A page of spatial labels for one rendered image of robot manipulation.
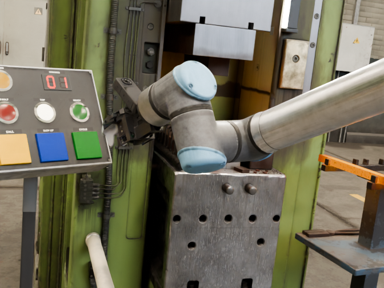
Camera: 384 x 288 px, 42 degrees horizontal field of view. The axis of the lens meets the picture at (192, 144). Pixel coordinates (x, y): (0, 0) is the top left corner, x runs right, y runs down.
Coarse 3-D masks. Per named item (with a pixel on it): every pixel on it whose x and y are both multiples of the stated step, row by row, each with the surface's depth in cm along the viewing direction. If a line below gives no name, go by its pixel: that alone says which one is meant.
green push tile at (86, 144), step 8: (72, 136) 133; (80, 136) 134; (88, 136) 135; (96, 136) 137; (80, 144) 133; (88, 144) 134; (96, 144) 136; (80, 152) 132; (88, 152) 134; (96, 152) 135
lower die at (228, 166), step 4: (164, 128) 194; (160, 132) 190; (164, 132) 185; (160, 136) 189; (164, 136) 183; (160, 140) 189; (172, 144) 172; (172, 148) 172; (176, 148) 167; (176, 152) 167; (228, 164) 165; (232, 164) 165; (236, 164) 166; (224, 168) 165; (228, 168) 165; (232, 168) 166
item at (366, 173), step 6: (324, 156) 170; (330, 156) 171; (324, 162) 170; (336, 162) 164; (342, 162) 162; (348, 162) 163; (342, 168) 162; (348, 168) 159; (354, 168) 157; (360, 168) 156; (360, 174) 155; (366, 174) 152; (372, 174) 150; (378, 174) 149; (378, 180) 148
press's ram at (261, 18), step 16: (176, 0) 156; (192, 0) 151; (208, 0) 152; (224, 0) 154; (240, 0) 155; (256, 0) 156; (272, 0) 158; (176, 16) 155; (192, 16) 152; (208, 16) 153; (224, 16) 155; (240, 16) 156; (256, 16) 157; (272, 16) 159
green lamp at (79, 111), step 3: (75, 105) 136; (78, 105) 137; (81, 105) 138; (75, 108) 136; (78, 108) 136; (81, 108) 137; (84, 108) 138; (75, 111) 136; (78, 111) 136; (81, 111) 137; (84, 111) 137; (75, 114) 135; (78, 114) 136; (81, 114) 136; (84, 114) 137; (78, 117) 136; (81, 117) 136; (84, 117) 137
